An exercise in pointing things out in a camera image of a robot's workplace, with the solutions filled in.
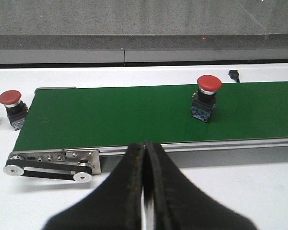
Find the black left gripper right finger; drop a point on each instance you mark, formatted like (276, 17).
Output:
(180, 205)

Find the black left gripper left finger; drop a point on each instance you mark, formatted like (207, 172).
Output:
(114, 205)

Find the red mushroom push button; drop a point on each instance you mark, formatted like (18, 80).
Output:
(204, 99)
(16, 109)

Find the steel motor mounting plate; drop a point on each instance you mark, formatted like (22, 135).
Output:
(75, 156)

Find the black conveyor drive belt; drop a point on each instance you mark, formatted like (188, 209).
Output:
(17, 166)

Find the green conveyor belt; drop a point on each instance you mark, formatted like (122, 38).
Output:
(118, 116)

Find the grey stone counter slab right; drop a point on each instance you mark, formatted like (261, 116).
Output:
(207, 30)

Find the grey stone counter slab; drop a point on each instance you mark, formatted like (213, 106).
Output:
(61, 31)
(207, 30)

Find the grey stone counter slab left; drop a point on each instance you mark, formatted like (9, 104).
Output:
(61, 31)

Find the aluminium conveyor side rail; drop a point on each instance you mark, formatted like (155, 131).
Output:
(225, 144)

